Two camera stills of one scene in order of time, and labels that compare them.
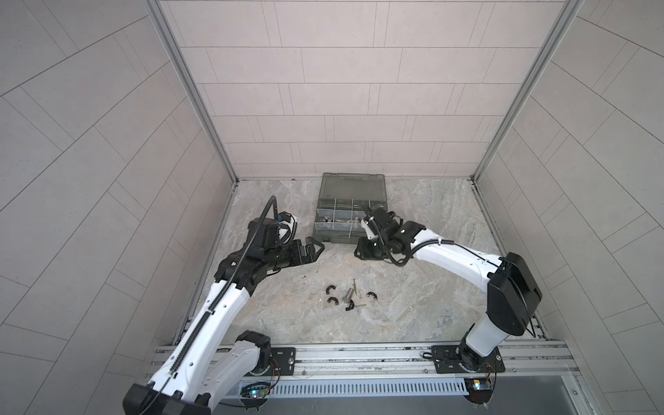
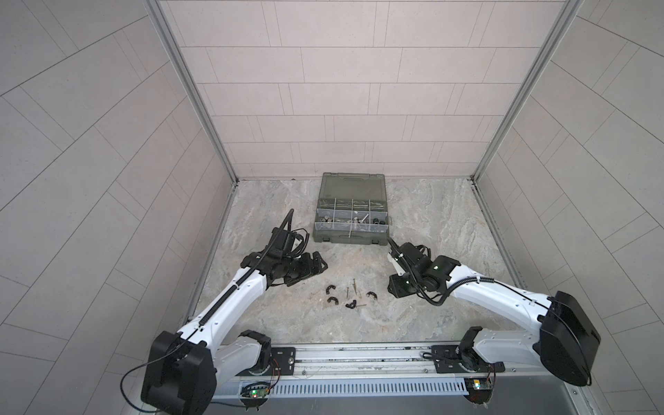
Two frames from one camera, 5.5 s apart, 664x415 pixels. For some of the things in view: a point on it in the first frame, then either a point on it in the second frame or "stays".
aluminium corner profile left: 162,22 stays
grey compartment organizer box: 343,199 stays
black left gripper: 296,258 -> 306,271
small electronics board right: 479,389 stays
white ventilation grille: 413,386 stays
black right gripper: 361,252 -> 393,290
